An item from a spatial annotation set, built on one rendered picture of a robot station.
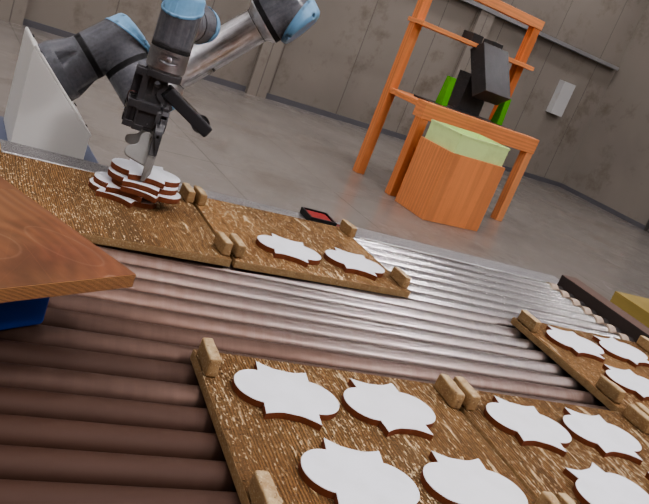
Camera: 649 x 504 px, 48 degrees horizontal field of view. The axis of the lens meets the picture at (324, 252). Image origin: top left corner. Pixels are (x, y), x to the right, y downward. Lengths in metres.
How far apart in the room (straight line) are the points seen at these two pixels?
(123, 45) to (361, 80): 9.96
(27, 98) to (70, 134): 0.12
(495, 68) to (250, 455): 7.48
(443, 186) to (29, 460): 6.36
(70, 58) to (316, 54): 9.52
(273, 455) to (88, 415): 0.21
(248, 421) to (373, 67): 11.03
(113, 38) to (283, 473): 1.31
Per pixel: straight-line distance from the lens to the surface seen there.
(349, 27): 11.48
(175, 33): 1.44
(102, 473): 0.80
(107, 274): 0.89
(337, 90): 11.61
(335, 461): 0.87
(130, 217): 1.42
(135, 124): 1.47
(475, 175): 7.17
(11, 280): 0.83
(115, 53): 1.91
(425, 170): 7.08
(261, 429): 0.89
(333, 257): 1.55
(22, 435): 0.82
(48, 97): 1.84
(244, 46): 1.87
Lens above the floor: 1.40
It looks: 17 degrees down
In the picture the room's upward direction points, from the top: 21 degrees clockwise
